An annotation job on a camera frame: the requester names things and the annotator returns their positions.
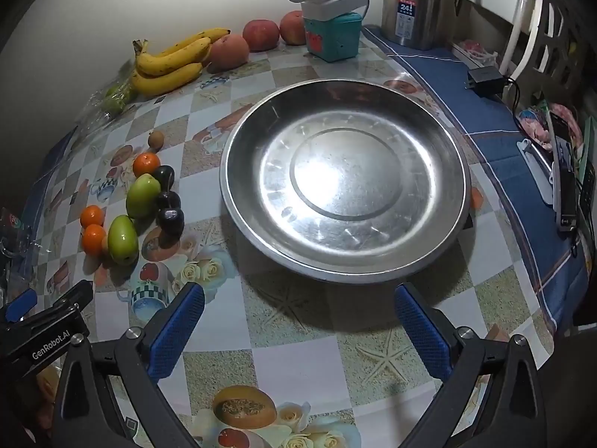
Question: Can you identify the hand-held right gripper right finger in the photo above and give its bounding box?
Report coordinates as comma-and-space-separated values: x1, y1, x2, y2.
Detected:
394, 282, 547, 448

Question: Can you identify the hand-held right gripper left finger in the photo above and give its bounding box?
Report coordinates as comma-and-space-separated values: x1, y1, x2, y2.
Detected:
50, 281, 206, 448

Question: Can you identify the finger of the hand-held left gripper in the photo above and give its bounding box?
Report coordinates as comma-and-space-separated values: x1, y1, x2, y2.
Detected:
53, 280, 94, 315
0, 288, 38, 323

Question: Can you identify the orange mandarin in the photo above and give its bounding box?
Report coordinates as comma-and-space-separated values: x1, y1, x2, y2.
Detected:
132, 152, 162, 178
79, 205, 105, 229
81, 224, 108, 256

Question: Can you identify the green mango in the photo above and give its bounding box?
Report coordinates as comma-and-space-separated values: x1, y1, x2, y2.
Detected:
107, 215, 139, 267

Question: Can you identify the dark purple plum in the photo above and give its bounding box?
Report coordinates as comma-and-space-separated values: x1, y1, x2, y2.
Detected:
151, 165, 175, 190
156, 208, 185, 239
156, 190, 182, 211

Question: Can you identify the green apple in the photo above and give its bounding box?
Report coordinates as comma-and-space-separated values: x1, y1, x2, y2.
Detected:
126, 174, 162, 219

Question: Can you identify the round steel basin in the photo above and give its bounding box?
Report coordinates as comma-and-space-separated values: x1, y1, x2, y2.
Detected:
219, 79, 473, 284

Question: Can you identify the clear bag of green fruits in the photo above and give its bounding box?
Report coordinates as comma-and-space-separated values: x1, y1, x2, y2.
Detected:
77, 75, 138, 127

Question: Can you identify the clear plastic clamshell box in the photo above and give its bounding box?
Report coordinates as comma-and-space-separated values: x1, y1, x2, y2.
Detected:
0, 208, 47, 299

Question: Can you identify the printed checkered tablecloth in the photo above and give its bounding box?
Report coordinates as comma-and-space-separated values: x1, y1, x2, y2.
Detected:
19, 32, 556, 448

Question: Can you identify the white phone stand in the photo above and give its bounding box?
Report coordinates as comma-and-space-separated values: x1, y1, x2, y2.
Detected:
516, 139, 560, 205

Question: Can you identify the black smartphone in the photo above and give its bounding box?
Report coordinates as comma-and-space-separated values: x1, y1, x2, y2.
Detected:
547, 111, 579, 233

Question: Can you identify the pink printed bag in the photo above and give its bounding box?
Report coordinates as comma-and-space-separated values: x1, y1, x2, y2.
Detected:
518, 103, 584, 150

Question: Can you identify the blue tablecloth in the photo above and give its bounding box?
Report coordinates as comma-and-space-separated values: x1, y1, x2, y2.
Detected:
19, 25, 591, 332

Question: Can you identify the black charger adapter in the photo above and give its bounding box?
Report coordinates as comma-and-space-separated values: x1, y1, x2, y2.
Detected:
464, 68, 507, 99

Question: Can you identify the red apple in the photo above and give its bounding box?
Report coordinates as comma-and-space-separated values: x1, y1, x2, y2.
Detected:
243, 19, 281, 52
279, 10, 309, 46
206, 34, 250, 73

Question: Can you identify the teal plastic box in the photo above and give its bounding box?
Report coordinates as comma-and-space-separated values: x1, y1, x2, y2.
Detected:
304, 12, 363, 63

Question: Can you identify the white plastic rack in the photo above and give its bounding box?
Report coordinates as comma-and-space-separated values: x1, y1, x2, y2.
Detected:
499, 0, 597, 103

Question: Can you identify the steel thermos kettle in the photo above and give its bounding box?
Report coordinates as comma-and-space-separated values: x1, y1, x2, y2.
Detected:
380, 0, 465, 51

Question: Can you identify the black charger cable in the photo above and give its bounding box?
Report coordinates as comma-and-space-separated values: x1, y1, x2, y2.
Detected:
504, 77, 530, 150

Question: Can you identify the red and white cord bundle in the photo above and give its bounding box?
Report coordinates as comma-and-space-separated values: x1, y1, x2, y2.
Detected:
454, 40, 500, 63

